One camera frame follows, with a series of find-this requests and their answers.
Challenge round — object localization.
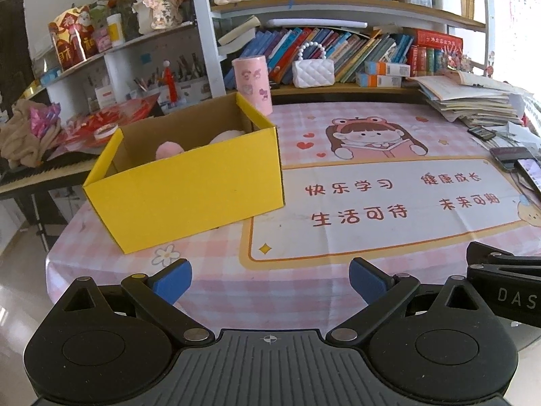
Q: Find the black smartphone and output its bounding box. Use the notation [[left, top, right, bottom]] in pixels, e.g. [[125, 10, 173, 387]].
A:
[[490, 147, 541, 194]]

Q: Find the white rabbit figurine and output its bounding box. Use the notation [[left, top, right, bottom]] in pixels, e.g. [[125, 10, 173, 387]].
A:
[[132, 0, 183, 35]]

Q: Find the beige crumpled cloth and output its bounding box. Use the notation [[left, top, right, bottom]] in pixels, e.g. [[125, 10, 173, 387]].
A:
[[1, 99, 62, 169]]

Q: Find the pink foil wrapper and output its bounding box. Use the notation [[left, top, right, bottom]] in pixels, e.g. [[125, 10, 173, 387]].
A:
[[29, 103, 62, 138]]

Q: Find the pink cartoon tablecloth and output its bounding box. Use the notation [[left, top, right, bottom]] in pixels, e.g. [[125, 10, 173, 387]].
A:
[[46, 103, 540, 331]]

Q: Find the pink plush ball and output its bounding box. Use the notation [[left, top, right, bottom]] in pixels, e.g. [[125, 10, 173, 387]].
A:
[[210, 129, 245, 144]]

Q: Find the pink chick toy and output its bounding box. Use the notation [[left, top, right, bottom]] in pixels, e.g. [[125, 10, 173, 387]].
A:
[[155, 141, 184, 160]]

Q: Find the orange white box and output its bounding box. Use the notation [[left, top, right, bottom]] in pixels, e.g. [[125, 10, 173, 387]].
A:
[[356, 62, 411, 88]]

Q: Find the pink cylinder canister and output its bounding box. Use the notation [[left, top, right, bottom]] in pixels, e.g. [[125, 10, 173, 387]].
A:
[[232, 55, 273, 116]]

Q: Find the white quilted handbag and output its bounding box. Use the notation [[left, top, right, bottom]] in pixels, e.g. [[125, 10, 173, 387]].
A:
[[292, 41, 335, 89]]

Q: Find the yellow cardboard box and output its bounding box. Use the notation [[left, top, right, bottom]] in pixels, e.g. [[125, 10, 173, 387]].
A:
[[84, 93, 285, 254]]

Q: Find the red figure pen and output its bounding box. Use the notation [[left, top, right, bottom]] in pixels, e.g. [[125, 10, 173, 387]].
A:
[[163, 60, 178, 103]]

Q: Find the white tape roll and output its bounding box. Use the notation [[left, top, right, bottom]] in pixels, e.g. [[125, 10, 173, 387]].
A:
[[94, 124, 118, 141]]

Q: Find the white bookshelf unit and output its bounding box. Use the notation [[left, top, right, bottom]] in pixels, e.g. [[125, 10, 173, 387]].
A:
[[25, 0, 495, 107]]

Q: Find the stack of papers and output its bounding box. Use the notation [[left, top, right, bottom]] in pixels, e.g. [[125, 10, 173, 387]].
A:
[[408, 71, 529, 127]]

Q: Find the red fortune god decoration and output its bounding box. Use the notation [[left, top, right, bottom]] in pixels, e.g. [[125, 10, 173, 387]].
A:
[[48, 5, 98, 71]]

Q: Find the white pen holder box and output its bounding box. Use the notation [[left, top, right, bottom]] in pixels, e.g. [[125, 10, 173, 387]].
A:
[[176, 76, 212, 105]]

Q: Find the white yellow bottle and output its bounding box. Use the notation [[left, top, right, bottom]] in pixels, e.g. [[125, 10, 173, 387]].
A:
[[107, 13, 126, 48]]

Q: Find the black electric piano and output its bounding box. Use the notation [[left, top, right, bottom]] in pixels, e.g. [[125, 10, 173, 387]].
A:
[[1, 152, 98, 200]]

